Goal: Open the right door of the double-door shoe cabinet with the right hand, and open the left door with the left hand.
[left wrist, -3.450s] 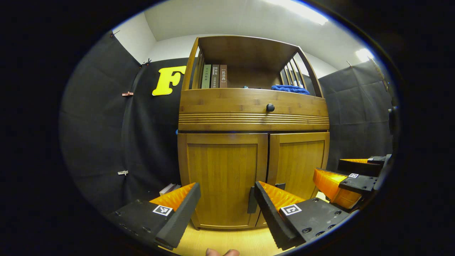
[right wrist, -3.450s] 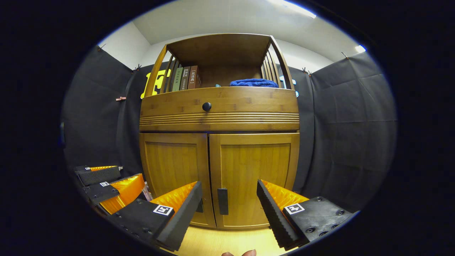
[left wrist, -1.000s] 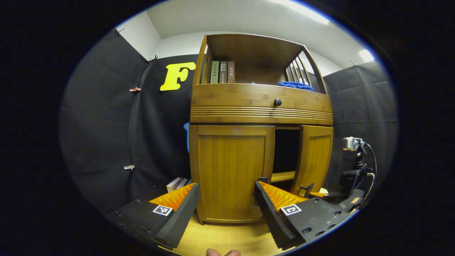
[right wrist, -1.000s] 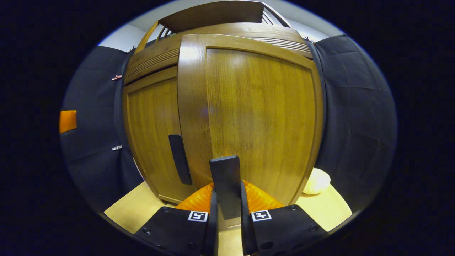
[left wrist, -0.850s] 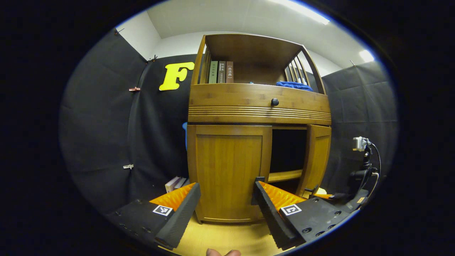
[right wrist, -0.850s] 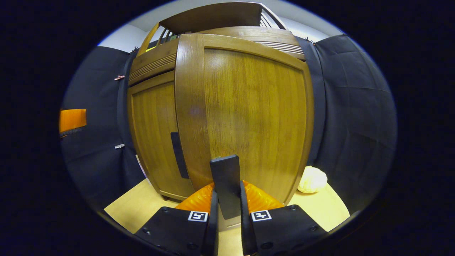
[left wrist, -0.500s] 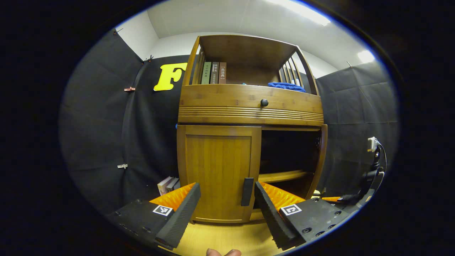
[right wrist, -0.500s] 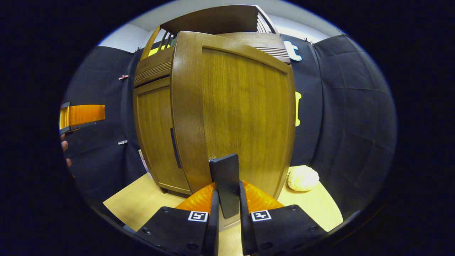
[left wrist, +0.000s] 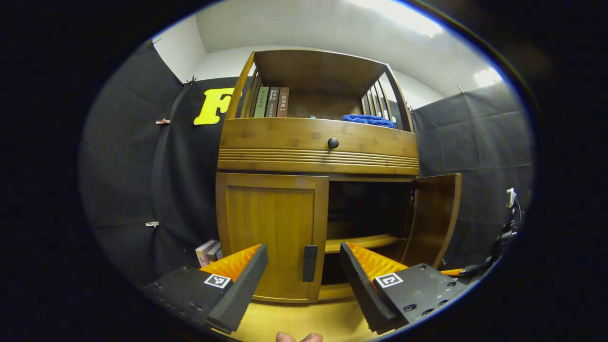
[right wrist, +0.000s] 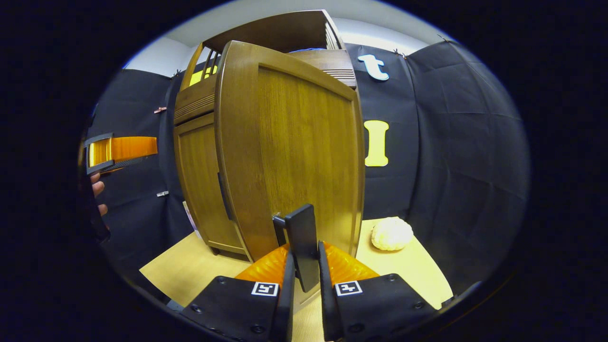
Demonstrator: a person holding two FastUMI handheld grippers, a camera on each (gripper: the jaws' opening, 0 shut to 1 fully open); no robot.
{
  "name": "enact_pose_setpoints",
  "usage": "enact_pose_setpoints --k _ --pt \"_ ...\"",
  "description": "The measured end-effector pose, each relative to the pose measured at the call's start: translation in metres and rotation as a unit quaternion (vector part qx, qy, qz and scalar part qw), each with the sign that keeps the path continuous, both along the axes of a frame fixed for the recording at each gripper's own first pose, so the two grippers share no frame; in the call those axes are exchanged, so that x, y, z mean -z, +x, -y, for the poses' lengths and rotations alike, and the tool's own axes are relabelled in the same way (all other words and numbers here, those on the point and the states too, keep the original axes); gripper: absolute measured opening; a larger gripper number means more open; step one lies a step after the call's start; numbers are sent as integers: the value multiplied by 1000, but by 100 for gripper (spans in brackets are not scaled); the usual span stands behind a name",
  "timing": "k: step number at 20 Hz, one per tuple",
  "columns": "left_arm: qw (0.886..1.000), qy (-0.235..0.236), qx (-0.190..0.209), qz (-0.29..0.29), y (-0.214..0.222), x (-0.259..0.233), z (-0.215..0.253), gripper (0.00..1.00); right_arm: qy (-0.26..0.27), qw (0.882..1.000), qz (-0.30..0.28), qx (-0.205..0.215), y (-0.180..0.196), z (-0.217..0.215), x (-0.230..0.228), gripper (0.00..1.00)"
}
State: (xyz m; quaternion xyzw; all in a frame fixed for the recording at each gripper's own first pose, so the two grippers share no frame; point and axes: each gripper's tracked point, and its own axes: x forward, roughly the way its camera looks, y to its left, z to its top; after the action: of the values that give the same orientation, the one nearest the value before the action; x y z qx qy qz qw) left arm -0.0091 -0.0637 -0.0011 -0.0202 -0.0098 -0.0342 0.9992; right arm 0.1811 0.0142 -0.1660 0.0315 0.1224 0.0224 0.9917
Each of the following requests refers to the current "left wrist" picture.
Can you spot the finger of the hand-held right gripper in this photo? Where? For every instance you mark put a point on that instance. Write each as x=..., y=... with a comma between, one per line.
x=452, y=272

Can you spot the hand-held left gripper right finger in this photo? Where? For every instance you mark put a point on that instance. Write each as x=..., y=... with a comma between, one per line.
x=361, y=289

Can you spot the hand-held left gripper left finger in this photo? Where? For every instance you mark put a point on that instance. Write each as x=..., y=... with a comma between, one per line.
x=244, y=289

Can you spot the wooden shoe cabinet door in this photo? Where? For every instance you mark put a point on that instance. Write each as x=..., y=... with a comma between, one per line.
x=434, y=218
x=268, y=232

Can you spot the wooden double-door shoe cabinet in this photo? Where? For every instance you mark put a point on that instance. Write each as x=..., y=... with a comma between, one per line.
x=313, y=80

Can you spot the wooden inner cabinet shelf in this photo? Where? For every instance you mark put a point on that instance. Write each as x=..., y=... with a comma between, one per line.
x=361, y=242

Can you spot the wooden cabinet drawer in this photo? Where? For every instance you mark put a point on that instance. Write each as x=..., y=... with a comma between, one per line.
x=285, y=135

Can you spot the pale book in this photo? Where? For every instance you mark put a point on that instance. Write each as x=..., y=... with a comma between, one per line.
x=204, y=252

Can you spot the white clip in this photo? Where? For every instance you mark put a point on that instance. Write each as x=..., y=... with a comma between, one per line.
x=152, y=223

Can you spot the black round drawer knob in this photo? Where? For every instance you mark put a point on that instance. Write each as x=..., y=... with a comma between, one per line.
x=333, y=143

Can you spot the small ceiling light panel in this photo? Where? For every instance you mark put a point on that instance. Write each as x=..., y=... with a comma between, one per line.
x=488, y=77

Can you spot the blue folded towel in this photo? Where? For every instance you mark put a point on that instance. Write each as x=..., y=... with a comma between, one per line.
x=369, y=120

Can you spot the black backdrop cloth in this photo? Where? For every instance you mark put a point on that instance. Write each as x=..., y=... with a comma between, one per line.
x=128, y=166

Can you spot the green book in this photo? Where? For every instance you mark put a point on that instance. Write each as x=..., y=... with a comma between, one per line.
x=261, y=102

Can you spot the dark grey book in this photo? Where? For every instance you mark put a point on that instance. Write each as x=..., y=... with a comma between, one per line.
x=272, y=102

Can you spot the brown book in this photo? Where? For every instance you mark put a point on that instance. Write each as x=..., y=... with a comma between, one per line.
x=283, y=102

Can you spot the long ceiling light panel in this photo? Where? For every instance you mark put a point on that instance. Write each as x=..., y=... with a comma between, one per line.
x=403, y=16

